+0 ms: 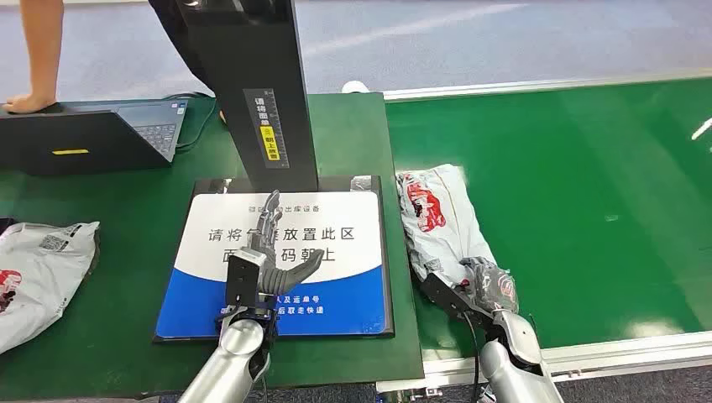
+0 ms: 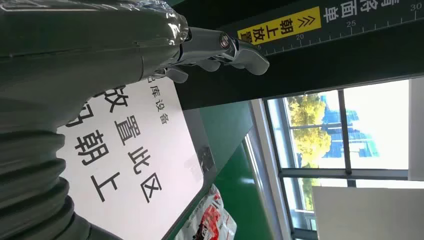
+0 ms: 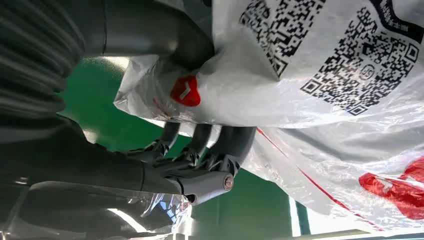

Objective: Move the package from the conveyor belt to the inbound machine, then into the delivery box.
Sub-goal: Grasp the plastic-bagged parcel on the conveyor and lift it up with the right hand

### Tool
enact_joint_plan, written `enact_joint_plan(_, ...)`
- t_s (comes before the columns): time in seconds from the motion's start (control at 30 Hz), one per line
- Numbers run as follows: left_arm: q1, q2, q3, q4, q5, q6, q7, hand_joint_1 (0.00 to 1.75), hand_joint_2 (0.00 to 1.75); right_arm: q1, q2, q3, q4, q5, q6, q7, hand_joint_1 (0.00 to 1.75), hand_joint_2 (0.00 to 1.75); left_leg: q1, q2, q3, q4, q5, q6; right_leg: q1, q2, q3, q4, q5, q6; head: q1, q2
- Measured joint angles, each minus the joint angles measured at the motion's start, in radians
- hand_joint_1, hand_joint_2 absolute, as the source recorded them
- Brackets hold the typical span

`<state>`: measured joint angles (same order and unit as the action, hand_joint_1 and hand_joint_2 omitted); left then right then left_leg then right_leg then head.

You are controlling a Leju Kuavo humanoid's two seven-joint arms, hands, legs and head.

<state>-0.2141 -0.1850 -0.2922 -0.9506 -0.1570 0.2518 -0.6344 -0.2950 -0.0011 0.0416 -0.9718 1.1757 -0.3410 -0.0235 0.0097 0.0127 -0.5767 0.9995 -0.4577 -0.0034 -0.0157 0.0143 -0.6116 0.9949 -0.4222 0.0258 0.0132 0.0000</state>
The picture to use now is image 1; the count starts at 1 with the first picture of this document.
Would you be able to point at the person's hand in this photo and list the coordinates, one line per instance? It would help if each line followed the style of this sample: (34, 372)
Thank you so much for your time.
(28, 104)

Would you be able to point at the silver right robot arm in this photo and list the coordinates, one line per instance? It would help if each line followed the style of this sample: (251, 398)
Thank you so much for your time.
(512, 361)

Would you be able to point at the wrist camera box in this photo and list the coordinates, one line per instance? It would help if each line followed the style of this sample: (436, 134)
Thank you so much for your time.
(445, 295)
(242, 281)

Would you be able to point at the green conveyor belt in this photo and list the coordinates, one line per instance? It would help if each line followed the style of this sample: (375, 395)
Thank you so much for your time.
(584, 211)

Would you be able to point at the silver tape piece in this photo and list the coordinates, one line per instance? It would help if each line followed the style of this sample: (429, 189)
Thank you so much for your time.
(361, 183)

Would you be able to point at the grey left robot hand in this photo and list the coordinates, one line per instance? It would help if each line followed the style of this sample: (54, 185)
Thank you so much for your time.
(272, 275)

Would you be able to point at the small white round object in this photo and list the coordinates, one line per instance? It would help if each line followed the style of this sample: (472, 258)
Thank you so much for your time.
(355, 87)

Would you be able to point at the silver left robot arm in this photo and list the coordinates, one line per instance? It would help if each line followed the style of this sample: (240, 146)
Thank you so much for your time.
(233, 356)

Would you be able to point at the aluminium conveyor frame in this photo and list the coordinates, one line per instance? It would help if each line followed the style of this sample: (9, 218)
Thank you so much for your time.
(612, 350)

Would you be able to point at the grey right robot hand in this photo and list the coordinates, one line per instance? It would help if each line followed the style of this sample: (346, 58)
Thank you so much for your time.
(492, 289)

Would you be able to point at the black laptop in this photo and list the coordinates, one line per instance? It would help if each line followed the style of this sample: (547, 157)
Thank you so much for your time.
(83, 133)

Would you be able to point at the grey courier bag package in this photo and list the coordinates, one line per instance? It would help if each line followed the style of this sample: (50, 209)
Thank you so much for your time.
(39, 278)
(439, 222)

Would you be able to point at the yellow laptop sticker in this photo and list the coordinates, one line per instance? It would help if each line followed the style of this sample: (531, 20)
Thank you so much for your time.
(70, 151)

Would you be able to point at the black yellow column label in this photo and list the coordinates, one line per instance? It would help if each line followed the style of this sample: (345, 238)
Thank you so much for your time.
(266, 128)

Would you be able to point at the black inbound machine column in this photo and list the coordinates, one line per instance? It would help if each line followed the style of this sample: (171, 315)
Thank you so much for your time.
(256, 66)

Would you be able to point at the flat grey courier bag package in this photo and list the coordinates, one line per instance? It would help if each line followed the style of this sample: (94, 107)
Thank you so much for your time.
(39, 278)

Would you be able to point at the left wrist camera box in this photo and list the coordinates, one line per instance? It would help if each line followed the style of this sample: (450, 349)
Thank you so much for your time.
(242, 281)

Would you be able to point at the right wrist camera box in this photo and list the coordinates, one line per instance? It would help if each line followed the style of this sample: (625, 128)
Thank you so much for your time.
(445, 295)

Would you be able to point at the blue white machine base plate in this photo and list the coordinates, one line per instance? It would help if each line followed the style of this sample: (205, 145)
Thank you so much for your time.
(334, 278)

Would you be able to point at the person's forearm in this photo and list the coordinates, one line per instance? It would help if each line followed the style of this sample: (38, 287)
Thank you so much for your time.
(43, 50)

